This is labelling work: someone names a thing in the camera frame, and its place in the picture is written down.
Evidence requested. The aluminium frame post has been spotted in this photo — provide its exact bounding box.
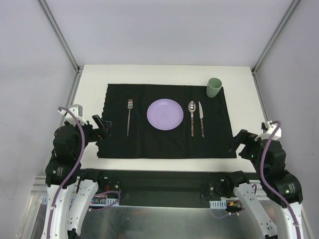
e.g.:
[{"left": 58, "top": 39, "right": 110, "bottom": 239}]
[
  {"left": 251, "top": 0, "right": 302, "bottom": 74},
  {"left": 37, "top": 0, "right": 83, "bottom": 73}
]

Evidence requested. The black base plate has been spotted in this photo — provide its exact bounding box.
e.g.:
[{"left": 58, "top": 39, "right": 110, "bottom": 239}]
[{"left": 77, "top": 169, "right": 255, "bottom": 209}]

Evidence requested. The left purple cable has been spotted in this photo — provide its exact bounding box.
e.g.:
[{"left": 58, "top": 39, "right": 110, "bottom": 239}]
[{"left": 43, "top": 106, "right": 120, "bottom": 239}]

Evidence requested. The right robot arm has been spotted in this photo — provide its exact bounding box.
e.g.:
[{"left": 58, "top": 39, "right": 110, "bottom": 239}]
[{"left": 224, "top": 121, "right": 304, "bottom": 239}]

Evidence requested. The right white cable duct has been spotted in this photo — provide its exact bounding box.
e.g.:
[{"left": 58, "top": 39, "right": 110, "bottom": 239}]
[{"left": 209, "top": 200, "right": 227, "bottom": 210}]

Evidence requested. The right aluminium frame post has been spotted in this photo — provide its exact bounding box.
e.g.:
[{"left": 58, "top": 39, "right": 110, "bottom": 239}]
[{"left": 251, "top": 0, "right": 302, "bottom": 74}]

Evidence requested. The black cloth placemat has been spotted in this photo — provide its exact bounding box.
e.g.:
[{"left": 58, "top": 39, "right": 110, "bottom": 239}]
[{"left": 97, "top": 84, "right": 236, "bottom": 159}]

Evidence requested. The metal fork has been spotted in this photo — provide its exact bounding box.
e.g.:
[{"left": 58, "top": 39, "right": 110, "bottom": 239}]
[{"left": 127, "top": 99, "right": 133, "bottom": 136}]

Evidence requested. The left aluminium frame post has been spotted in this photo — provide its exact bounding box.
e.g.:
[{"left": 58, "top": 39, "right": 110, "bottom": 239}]
[{"left": 37, "top": 0, "right": 83, "bottom": 73}]

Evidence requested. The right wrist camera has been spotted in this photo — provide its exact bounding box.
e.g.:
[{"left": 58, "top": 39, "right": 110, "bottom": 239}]
[{"left": 259, "top": 121, "right": 282, "bottom": 140}]

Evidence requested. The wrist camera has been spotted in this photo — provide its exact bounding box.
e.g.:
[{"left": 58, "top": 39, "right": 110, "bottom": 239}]
[
  {"left": 259, "top": 121, "right": 282, "bottom": 140},
  {"left": 58, "top": 104, "right": 87, "bottom": 126}
]

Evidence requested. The white cable duct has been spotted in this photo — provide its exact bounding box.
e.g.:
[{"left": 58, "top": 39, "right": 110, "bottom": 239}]
[
  {"left": 209, "top": 200, "right": 227, "bottom": 210},
  {"left": 41, "top": 196, "right": 119, "bottom": 207}
]

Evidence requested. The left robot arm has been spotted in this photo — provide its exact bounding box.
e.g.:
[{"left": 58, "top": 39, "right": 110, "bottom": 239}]
[{"left": 41, "top": 115, "right": 112, "bottom": 239}]

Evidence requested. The aluminium rail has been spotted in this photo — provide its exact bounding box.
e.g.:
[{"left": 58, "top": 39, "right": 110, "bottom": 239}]
[{"left": 31, "top": 176, "right": 47, "bottom": 195}]

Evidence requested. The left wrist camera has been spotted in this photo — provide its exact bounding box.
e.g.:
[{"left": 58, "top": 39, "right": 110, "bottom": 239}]
[{"left": 58, "top": 104, "right": 87, "bottom": 126}]

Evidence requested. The purple plate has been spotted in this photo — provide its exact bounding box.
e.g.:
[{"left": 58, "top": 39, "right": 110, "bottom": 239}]
[{"left": 147, "top": 99, "right": 184, "bottom": 131}]

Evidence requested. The metal spoon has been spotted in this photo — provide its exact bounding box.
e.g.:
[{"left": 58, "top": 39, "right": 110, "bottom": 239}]
[{"left": 188, "top": 101, "right": 196, "bottom": 137}]

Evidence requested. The left white cable duct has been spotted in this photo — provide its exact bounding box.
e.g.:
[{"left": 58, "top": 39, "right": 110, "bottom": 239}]
[{"left": 41, "top": 196, "right": 119, "bottom": 207}]

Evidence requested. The black handled knife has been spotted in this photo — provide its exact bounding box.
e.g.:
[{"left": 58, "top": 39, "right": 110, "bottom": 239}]
[{"left": 198, "top": 101, "right": 205, "bottom": 138}]

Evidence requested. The green cup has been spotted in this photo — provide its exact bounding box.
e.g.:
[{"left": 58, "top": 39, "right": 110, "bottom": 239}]
[{"left": 206, "top": 78, "right": 222, "bottom": 98}]

